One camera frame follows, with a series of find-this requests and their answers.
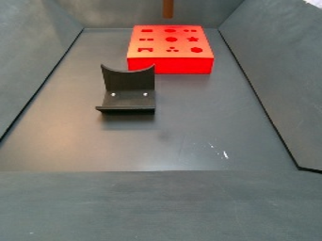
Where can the brown oval peg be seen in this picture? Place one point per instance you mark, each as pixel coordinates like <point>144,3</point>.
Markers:
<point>168,9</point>

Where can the black curved peg holder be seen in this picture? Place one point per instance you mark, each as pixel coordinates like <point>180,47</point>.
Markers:
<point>130,90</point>

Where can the red shape sorting block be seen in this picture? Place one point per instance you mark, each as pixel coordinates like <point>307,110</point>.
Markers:
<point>176,48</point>

